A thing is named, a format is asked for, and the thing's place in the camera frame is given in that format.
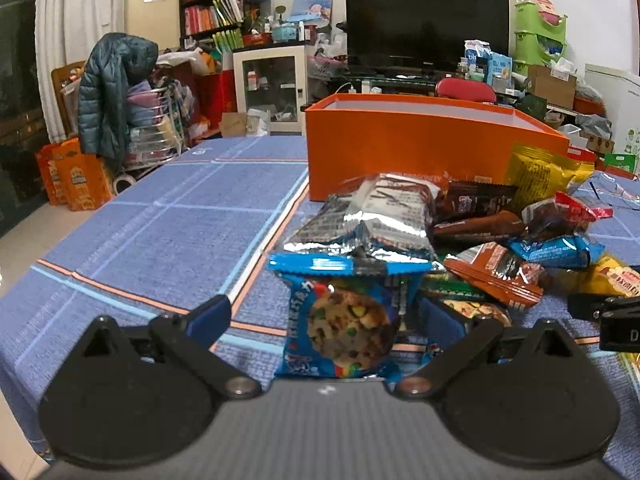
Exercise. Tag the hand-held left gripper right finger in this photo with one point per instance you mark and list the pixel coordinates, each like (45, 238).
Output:
(480, 340)

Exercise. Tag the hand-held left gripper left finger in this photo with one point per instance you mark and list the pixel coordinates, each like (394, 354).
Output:
(212, 320)

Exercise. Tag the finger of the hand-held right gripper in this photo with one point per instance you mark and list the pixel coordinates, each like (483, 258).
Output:
(587, 306)

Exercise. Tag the blue cookie packet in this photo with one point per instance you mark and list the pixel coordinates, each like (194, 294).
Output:
(345, 325)

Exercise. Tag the orange box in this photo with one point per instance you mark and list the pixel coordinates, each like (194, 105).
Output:
(400, 150)

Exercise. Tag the yellow red-label snack packet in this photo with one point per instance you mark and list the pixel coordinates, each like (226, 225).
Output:
(615, 275)

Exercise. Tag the green snack packet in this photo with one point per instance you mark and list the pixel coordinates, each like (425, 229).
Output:
(450, 287)

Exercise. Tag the light blue snack packet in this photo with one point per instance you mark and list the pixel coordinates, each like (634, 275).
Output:
(555, 250)

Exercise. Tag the orange-brown snack packet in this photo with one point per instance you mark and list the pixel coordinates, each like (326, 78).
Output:
(495, 270)

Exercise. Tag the red snack packet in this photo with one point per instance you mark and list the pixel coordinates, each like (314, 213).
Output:
(565, 212)

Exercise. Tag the brown snack packet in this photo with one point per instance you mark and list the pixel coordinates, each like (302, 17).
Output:
(480, 225)

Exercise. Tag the dark brown chocolate packet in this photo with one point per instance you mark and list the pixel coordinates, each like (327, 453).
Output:
(475, 200)

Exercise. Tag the yellow snack bag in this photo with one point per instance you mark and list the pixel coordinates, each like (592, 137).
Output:
(540, 170)

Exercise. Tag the silver striped snack packet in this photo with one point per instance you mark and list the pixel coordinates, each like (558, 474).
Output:
(390, 210)

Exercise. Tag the tape roll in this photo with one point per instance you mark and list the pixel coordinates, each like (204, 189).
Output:
(124, 182)

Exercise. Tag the orange shopping bags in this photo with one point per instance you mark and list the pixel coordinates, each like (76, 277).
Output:
(75, 175)

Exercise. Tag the metal rack with clothes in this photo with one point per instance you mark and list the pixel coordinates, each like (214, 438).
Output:
(160, 120)

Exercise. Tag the cardboard box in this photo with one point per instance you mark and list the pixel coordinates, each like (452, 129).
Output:
(552, 85)

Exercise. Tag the white glass-door cabinet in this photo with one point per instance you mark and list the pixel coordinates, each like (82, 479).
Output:
(270, 90)

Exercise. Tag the teal puffer jacket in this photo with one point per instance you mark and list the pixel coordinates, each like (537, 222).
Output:
(112, 95)

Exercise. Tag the red chair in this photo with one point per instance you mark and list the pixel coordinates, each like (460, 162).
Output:
(465, 91)

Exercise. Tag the blue and white cartons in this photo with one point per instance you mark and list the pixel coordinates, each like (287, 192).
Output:
(487, 62)

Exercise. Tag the green storage bins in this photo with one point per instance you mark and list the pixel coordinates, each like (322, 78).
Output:
(537, 35)

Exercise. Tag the dark bookshelf with books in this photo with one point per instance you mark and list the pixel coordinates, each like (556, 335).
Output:
(215, 5)

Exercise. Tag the beige standing air conditioner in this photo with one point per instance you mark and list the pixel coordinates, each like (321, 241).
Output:
(152, 5)

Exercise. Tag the black television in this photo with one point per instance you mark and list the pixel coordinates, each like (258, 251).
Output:
(425, 20)

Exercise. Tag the blue picture book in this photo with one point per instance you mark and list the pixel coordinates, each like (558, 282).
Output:
(312, 9)

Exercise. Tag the white curtain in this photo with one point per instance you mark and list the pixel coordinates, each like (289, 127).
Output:
(80, 20)

